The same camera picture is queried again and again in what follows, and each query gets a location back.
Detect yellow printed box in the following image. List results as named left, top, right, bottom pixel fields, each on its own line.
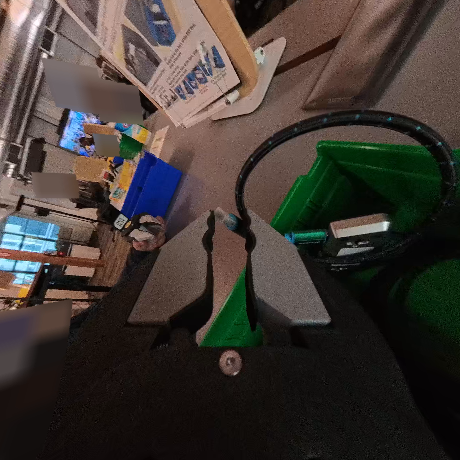
left=108, top=160, right=137, bottom=207

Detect metal duct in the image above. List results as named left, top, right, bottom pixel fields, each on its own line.
left=0, top=0, right=65, bottom=151

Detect brushed metal hub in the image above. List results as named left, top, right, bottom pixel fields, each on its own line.
left=322, top=213, right=392, bottom=257

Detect person's left hand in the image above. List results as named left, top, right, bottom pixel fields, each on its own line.
left=132, top=217, right=168, bottom=253

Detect black braided cable green plugs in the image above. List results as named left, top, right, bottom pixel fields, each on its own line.
left=215, top=109, right=458, bottom=272

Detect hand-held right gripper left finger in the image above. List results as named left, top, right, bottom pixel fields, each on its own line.
left=127, top=210, right=216, bottom=326

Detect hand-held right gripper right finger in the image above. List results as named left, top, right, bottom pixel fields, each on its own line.
left=244, top=210, right=332, bottom=344

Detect window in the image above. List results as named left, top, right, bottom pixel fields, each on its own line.
left=0, top=216, right=60, bottom=284

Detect white stand base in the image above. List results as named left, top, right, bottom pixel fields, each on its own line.
left=211, top=37, right=287, bottom=121

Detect small green bin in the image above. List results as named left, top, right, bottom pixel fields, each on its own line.
left=119, top=135, right=144, bottom=160

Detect green storage bin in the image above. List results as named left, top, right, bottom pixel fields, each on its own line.
left=199, top=140, right=460, bottom=348

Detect cardboard box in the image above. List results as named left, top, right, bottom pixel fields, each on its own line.
left=74, top=156, right=112, bottom=182

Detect television screen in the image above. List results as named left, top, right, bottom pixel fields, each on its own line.
left=58, top=109, right=105, bottom=157

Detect blue storage bin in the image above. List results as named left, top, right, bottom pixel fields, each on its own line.
left=121, top=151, right=183, bottom=220

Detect printed instruction sheet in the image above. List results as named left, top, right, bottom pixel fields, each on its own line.
left=57, top=0, right=241, bottom=128

